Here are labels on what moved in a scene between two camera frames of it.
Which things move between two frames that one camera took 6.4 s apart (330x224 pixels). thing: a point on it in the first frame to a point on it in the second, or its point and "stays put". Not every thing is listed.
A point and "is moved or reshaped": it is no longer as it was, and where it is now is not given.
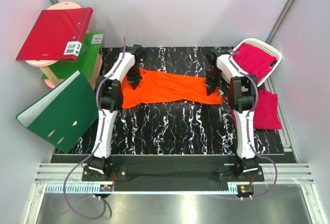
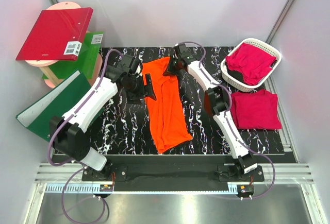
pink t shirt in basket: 253,61 stays put
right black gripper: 211,87 to 169,71
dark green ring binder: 63,114 stays put
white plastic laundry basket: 261,45 stays put
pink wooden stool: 52,81 stays put
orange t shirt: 154,86 is moved or reshaped
